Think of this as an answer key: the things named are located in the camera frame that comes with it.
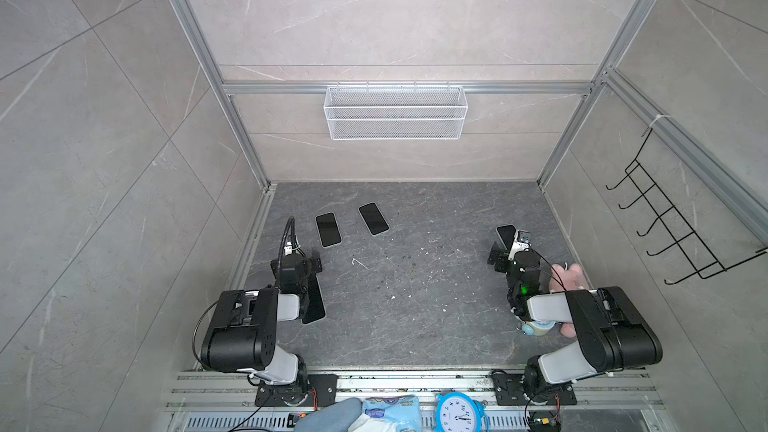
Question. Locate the blue alarm clock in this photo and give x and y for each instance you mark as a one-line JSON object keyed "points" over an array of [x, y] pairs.
{"points": [[457, 412]]}

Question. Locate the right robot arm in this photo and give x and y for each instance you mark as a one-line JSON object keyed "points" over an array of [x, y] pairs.
{"points": [[610, 332]]}

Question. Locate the white wire mesh basket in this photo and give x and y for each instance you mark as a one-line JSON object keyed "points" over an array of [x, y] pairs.
{"points": [[408, 112]]}

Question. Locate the pink pig plush toy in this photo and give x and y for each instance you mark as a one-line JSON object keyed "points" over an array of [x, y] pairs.
{"points": [[570, 277]]}

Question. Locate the black wire hook rack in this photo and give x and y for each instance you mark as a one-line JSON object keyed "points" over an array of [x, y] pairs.
{"points": [[683, 235]]}

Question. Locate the black phone right side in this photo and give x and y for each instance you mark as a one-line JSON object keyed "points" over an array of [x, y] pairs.
{"points": [[507, 235]]}

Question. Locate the grey-blue cloth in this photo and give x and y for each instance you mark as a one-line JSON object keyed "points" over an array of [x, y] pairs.
{"points": [[336, 418]]}

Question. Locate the black phone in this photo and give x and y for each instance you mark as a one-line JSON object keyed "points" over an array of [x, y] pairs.
{"points": [[373, 218], [507, 235], [328, 230]]}

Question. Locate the black phone centre left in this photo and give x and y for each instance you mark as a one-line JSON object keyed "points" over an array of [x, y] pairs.
{"points": [[373, 218]]}

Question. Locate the black phone far left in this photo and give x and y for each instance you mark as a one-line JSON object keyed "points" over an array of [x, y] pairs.
{"points": [[328, 230]]}

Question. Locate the small blue white cup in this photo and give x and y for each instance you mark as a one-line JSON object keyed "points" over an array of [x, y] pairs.
{"points": [[537, 328]]}

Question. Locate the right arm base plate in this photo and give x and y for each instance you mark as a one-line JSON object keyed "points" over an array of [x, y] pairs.
{"points": [[518, 389]]}

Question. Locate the aluminium rail front frame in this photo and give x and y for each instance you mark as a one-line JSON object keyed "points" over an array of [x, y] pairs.
{"points": [[620, 401]]}

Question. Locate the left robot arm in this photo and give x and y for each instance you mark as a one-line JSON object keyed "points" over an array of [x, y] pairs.
{"points": [[242, 334]]}

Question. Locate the blue wet wipes pack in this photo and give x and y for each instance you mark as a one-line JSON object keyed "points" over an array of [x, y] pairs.
{"points": [[389, 414]]}

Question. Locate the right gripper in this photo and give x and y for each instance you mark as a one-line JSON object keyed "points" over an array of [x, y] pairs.
{"points": [[504, 255]]}

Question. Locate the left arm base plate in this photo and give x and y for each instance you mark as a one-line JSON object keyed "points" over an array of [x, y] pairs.
{"points": [[294, 392]]}

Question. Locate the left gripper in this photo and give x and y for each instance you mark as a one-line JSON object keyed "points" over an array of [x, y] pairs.
{"points": [[308, 282]]}

